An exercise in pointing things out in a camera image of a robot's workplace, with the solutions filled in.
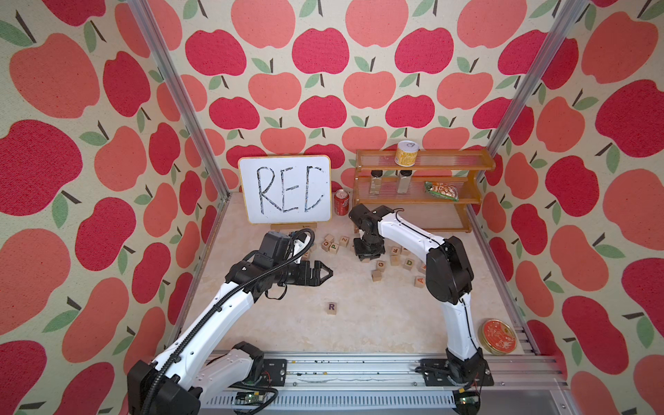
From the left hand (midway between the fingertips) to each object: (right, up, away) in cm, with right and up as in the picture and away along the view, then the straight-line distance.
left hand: (321, 277), depth 73 cm
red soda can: (+7, +24, +33) cm, 41 cm away
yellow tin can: (+29, +39, +14) cm, 51 cm away
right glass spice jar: (+30, +31, +23) cm, 49 cm away
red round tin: (+54, -19, +5) cm, 57 cm away
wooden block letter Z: (+8, +8, +29) cm, 31 cm away
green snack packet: (+45, +27, +22) cm, 57 cm away
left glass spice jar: (+20, +29, +24) cm, 43 cm away
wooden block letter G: (+21, -1, +22) cm, 31 cm away
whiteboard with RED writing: (-14, +28, +25) cm, 40 cm away
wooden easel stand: (-12, +14, +30) cm, 35 cm away
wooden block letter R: (+3, -13, +11) cm, 17 cm away
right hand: (+15, +1, +21) cm, 26 cm away
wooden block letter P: (+4, +5, +28) cm, 28 cm away
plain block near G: (+20, -4, +21) cm, 29 cm away
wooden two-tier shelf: (+62, +40, +42) cm, 85 cm away
